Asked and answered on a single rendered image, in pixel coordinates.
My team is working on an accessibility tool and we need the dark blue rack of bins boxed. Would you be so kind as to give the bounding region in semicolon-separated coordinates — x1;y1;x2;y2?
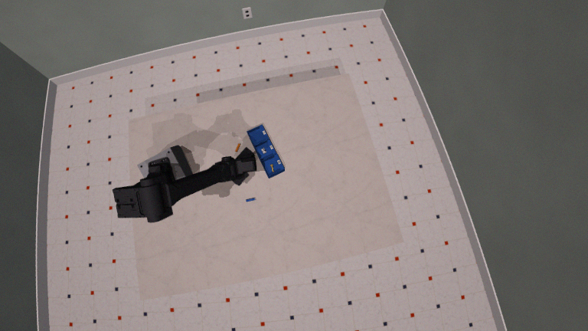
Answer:
247;124;285;179

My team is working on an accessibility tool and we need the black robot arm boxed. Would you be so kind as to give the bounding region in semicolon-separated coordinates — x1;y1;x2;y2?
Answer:
113;147;256;223

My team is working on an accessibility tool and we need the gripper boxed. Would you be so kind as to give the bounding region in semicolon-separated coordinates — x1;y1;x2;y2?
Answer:
233;172;249;185

